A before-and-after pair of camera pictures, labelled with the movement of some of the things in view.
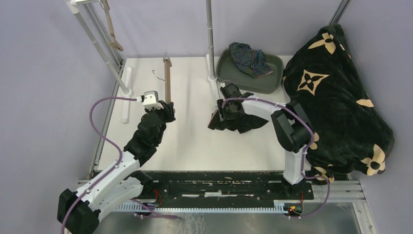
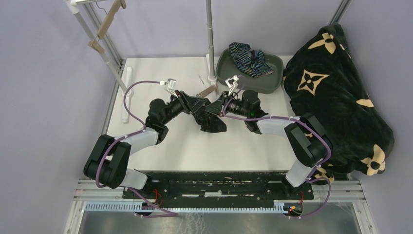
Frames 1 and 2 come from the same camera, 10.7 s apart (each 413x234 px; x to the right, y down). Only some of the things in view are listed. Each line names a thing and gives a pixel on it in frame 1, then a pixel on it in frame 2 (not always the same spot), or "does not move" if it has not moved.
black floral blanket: (353, 134) does not move
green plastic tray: (227, 72) does not move
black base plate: (192, 186) does not move
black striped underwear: (241, 124) → (209, 122)
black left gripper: (168, 110) → (190, 104)
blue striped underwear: (249, 61) does not move
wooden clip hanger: (167, 64) → (208, 90)
